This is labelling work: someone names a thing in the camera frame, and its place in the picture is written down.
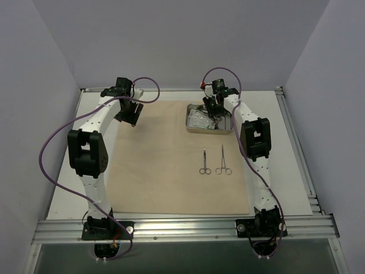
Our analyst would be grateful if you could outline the green white suture packet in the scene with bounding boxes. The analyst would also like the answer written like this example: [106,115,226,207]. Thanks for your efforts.
[188,109,214,129]

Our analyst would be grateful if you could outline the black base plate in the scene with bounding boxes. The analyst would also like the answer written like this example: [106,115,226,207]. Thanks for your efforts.
[81,219,133,241]
[235,219,282,238]

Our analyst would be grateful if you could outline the right aluminium side rail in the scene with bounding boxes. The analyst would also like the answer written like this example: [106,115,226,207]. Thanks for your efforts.
[275,87,326,215]

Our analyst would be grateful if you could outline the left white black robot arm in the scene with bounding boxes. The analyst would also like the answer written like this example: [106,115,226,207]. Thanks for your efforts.
[67,77,143,239]

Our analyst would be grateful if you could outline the stainless steel instrument tray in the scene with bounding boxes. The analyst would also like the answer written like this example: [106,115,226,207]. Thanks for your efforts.
[185,103,233,135]

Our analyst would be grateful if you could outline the steel needle holder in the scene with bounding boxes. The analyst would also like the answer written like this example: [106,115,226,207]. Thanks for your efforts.
[213,116,226,130]

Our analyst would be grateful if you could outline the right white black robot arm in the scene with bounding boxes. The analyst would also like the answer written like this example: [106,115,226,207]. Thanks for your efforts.
[201,79,282,236]

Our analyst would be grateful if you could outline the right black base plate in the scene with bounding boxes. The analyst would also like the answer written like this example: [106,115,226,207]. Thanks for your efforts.
[235,219,282,238]

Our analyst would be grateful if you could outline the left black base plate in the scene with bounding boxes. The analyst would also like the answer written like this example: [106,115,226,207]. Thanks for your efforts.
[81,219,133,241]

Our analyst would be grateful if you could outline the front aluminium rail frame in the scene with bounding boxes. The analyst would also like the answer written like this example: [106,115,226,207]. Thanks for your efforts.
[32,215,339,244]

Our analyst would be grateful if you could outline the steel surgical scissors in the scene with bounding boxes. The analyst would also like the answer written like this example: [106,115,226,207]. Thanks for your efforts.
[199,148,212,175]

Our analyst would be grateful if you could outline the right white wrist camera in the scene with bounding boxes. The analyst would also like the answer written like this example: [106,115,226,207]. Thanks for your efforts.
[200,82,213,96]

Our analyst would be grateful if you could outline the back aluminium rail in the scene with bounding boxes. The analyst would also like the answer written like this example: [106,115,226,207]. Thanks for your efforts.
[82,87,283,92]

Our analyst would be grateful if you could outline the steel forceps clamp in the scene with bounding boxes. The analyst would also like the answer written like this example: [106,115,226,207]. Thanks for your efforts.
[216,145,232,175]

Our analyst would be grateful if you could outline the beige surgical wrap cloth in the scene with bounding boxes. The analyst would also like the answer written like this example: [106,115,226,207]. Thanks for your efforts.
[107,101,250,215]

